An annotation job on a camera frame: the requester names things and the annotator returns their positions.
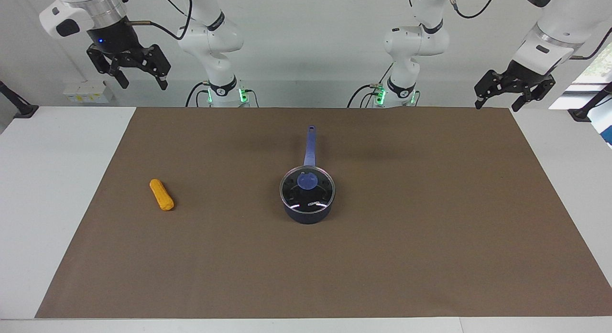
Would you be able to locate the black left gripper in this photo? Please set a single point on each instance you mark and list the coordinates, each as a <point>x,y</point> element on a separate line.
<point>521,80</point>

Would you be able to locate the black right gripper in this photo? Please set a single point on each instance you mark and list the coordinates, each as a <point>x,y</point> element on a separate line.
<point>117,41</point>

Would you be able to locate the yellow corn cob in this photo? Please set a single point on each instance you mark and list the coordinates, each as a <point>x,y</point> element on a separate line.
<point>161,195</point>

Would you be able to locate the glass lid with purple knob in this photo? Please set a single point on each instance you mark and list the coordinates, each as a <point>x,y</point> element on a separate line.
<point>307,181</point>

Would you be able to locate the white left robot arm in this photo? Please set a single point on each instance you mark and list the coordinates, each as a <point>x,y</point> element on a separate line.
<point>416,41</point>

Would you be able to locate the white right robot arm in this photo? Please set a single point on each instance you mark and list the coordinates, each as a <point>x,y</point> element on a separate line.
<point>210,41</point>

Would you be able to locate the white box on table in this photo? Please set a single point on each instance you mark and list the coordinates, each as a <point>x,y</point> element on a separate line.
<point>88,93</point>

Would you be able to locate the bright window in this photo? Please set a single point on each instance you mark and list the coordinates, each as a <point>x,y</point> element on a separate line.
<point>593,70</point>

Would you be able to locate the brown table mat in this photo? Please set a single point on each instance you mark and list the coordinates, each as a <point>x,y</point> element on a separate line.
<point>382,256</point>

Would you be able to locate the black table clamp mount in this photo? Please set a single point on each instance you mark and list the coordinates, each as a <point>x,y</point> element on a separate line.
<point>590,106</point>
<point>19,106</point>

